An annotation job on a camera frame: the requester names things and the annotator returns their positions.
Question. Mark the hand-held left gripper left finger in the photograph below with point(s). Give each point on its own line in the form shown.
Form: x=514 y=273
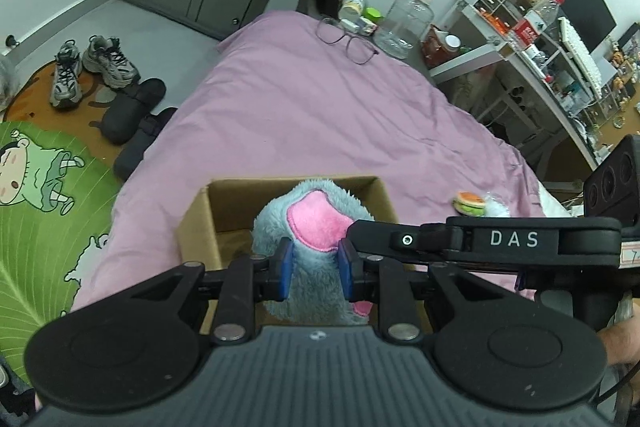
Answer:
x=285 y=269

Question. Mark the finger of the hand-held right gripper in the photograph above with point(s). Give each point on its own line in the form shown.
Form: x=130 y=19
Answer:
x=400 y=241

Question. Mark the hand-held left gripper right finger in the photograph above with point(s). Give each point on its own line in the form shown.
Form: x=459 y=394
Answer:
x=345 y=272

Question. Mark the blue and pink plush toy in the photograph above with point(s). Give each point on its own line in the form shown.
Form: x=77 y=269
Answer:
x=280 y=217

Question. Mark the burger toy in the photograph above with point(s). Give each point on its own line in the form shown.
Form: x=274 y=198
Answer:
x=469 y=204

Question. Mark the cardboard box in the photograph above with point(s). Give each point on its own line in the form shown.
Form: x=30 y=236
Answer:
x=235 y=202

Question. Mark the person's right hand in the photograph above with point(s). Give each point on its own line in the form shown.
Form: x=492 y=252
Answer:
x=622 y=342

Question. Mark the white cloth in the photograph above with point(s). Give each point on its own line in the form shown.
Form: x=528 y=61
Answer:
x=556 y=203

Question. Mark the white desk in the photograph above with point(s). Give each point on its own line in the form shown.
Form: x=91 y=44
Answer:
x=530 y=97

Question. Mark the small figurines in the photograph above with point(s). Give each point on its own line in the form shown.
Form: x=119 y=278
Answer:
x=620 y=62

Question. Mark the white keyboard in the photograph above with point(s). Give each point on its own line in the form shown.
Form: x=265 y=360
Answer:
x=580 y=52

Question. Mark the black slipper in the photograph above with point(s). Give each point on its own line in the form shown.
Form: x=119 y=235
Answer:
x=132 y=107
x=142 y=142

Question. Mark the brown jug with white lid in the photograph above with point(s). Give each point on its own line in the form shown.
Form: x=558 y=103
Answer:
x=440 y=47

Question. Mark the eyeglasses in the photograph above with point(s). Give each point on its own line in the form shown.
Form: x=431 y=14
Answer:
x=346 y=38

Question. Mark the small white box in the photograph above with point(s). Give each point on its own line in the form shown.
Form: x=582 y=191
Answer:
x=359 y=27

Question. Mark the large clear plastic jar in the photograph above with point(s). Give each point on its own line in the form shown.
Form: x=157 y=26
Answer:
x=402 y=23

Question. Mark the green lidded container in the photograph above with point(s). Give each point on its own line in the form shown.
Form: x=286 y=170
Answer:
x=373 y=15

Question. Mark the clear bottle with red cap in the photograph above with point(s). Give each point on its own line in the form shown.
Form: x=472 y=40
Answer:
x=545 y=14

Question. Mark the black monitor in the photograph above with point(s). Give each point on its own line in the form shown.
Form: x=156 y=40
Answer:
x=587 y=7

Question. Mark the jar with yellow label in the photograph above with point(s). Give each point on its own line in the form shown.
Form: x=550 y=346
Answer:
x=351 y=7

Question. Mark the green cartoon rug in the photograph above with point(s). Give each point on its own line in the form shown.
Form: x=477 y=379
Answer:
x=45 y=252

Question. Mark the grey sneaker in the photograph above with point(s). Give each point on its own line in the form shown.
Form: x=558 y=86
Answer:
x=65 y=77
x=111 y=64

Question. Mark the orange round rug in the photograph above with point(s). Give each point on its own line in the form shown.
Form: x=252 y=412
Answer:
x=40 y=107

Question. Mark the clear plastic bag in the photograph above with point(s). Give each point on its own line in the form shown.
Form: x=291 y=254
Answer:
x=6 y=82

